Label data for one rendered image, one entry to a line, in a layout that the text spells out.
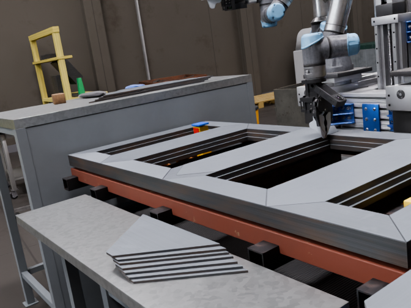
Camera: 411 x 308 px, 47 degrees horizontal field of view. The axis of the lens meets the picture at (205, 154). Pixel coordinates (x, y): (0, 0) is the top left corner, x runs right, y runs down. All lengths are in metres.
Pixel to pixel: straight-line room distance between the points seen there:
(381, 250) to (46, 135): 1.55
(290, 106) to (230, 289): 4.80
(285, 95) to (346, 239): 4.82
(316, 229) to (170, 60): 8.50
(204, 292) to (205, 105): 1.62
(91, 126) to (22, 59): 6.39
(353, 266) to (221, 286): 0.26
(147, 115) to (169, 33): 7.15
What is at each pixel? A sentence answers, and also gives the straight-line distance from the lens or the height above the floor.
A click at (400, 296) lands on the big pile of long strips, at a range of 0.74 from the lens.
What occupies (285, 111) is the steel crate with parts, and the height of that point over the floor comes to 0.37.
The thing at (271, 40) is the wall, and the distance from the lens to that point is 10.74.
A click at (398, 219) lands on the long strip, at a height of 0.86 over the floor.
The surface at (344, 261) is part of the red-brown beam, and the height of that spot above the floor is 0.79.
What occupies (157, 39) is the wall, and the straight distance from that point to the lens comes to 9.30.
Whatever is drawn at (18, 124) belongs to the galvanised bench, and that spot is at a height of 1.03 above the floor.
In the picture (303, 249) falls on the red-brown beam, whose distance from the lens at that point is 1.04.
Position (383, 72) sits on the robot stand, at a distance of 2.25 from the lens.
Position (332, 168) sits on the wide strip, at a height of 0.86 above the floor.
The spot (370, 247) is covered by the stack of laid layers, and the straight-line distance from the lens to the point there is 0.92.
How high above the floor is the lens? 1.22
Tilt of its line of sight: 12 degrees down
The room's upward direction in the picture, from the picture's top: 8 degrees counter-clockwise
